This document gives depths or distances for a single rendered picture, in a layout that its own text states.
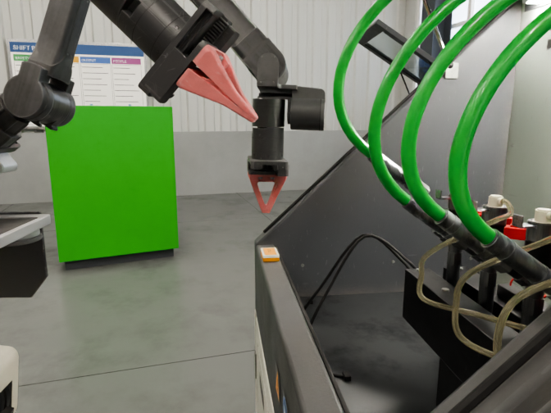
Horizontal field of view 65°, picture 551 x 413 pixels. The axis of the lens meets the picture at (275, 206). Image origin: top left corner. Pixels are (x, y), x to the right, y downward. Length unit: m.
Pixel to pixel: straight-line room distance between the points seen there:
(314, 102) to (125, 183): 3.10
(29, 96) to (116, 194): 2.91
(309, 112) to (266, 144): 0.09
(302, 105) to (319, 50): 6.84
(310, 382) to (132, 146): 3.38
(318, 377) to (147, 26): 0.38
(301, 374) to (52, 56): 0.69
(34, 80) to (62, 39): 0.09
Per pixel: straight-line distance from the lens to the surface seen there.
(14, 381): 0.97
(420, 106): 0.43
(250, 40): 0.78
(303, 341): 0.54
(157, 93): 0.43
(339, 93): 0.57
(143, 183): 3.78
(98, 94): 6.94
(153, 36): 0.44
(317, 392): 0.45
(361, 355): 0.76
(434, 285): 0.65
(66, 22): 0.92
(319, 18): 7.66
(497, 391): 0.32
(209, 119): 7.03
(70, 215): 3.79
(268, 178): 0.78
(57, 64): 0.91
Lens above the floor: 1.21
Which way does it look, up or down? 11 degrees down
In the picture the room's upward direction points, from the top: straight up
